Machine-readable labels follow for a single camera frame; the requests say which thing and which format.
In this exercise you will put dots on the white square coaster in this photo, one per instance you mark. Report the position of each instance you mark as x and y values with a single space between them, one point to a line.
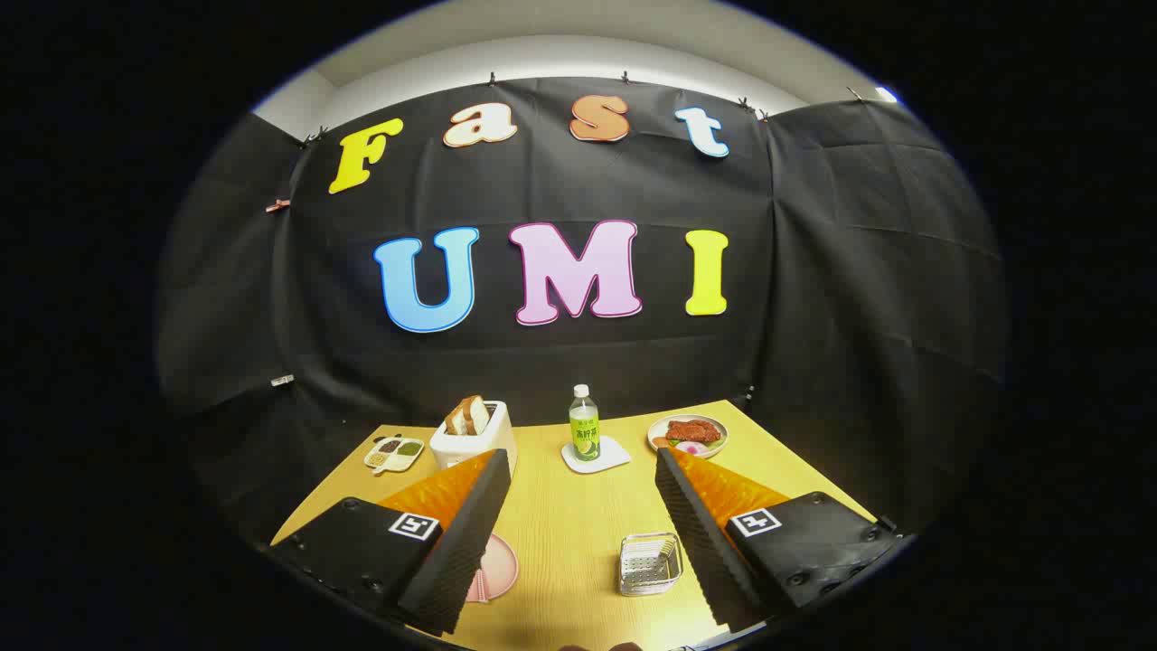
615 455

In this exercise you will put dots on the pink clip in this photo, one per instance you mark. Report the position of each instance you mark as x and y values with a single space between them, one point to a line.
277 206

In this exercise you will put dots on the plate of toy food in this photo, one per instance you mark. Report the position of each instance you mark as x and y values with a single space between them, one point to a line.
691 432

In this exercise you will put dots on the pink round plate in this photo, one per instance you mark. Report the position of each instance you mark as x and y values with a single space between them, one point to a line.
502 565

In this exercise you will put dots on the toast bread slice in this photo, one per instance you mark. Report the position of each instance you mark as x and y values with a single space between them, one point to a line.
479 414
456 420

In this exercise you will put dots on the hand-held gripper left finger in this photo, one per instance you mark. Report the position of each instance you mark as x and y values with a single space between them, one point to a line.
461 542

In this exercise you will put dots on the white divided seasoning dish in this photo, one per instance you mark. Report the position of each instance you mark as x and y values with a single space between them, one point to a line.
394 453

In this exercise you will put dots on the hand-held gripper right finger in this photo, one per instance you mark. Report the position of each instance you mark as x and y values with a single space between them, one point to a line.
700 542

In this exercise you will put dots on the white toaster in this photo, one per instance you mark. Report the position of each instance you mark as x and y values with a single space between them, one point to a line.
470 448

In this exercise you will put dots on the green label drink bottle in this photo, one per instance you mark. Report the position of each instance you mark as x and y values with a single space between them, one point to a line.
585 429

